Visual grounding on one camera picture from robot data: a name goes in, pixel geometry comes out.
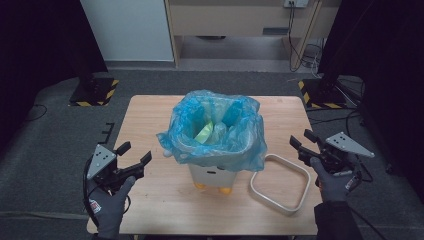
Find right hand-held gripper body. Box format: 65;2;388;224
316;131;375;178

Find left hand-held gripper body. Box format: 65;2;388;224
85;143;135;194

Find white square bin rim ring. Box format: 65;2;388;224
249;153;312;216

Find blue plastic garbage bag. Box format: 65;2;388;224
156;89;268;173

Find white trash bin with face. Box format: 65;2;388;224
162;148;239;196

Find person's right hand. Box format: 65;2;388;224
309;156;364;204

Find person's left hand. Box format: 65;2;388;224
87;175;137;239

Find black stand base yellow stripes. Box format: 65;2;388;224
297;78;348;110
68;77;120;108

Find green paper scrap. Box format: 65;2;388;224
194;120;214;145

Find grey floor strip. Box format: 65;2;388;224
0;210;89;221

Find clear crumpled plastic wrapper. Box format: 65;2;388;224
210;122;228;144

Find white panel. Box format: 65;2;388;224
78;0;175;63

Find light wooden desk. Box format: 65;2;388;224
164;0;344;69

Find long black floor cable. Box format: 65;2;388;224
344;109;374;184

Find thin black floor cable loop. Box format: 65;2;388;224
26;104;48;123

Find tangled floor cable bundle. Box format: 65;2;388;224
301;38;326;78

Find right hand-held gripper cable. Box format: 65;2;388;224
349;159;389;240

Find black hanging power cable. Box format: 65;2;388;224
287;2;304;73

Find wall power socket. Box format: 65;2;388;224
283;0;309;9

